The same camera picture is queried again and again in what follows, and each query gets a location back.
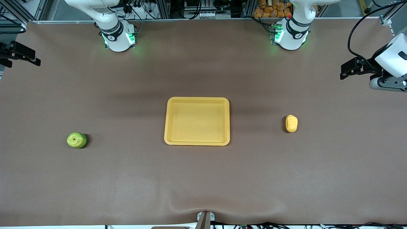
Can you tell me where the yellow potato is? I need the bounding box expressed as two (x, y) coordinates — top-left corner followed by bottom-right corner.
(285, 115), (298, 133)

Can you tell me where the green apple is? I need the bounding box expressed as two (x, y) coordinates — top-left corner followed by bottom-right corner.
(66, 132), (87, 149)

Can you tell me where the yellow plastic tray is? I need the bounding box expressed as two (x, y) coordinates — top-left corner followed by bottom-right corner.
(164, 97), (231, 146)

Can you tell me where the bag of orange items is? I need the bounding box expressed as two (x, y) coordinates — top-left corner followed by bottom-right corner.
(253, 0), (293, 19)

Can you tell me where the brown table mat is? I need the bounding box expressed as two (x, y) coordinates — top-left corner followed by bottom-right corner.
(0, 18), (407, 227)

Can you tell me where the metal table clamp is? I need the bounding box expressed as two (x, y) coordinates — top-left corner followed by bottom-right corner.
(196, 211), (215, 229)

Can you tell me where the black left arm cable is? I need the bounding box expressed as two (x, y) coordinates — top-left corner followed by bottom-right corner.
(347, 0), (407, 63)

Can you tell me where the aluminium frame with struts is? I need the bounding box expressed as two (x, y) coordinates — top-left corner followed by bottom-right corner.
(0, 0), (49, 33)

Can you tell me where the silver aluminium frame post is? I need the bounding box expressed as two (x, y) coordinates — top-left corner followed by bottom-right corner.
(380, 0), (407, 26)

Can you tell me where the silver aluminium table rail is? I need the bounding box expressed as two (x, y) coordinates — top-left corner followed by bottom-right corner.
(31, 17), (382, 24)

